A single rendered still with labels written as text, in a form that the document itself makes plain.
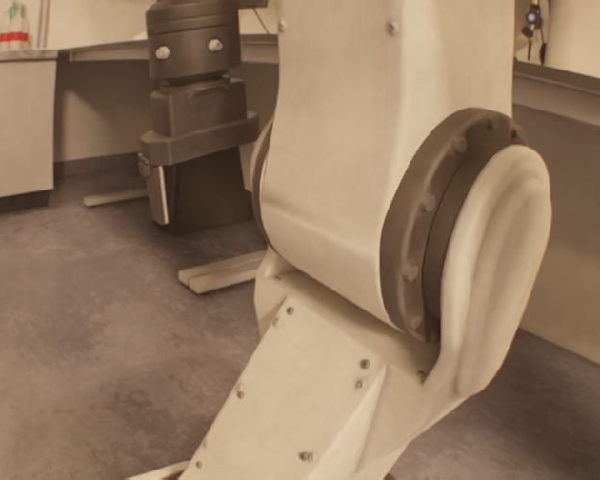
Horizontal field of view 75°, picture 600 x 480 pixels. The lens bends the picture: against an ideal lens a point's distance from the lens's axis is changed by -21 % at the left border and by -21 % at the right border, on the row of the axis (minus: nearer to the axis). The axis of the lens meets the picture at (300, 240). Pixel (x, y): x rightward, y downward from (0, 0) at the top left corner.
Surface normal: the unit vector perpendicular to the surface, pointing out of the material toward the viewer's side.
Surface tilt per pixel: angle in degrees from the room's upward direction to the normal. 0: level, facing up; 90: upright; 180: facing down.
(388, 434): 90
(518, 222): 90
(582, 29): 91
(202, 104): 90
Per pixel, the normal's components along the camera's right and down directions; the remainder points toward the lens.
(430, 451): 0.11, -0.93
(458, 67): 0.61, 0.34
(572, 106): -0.70, 0.17
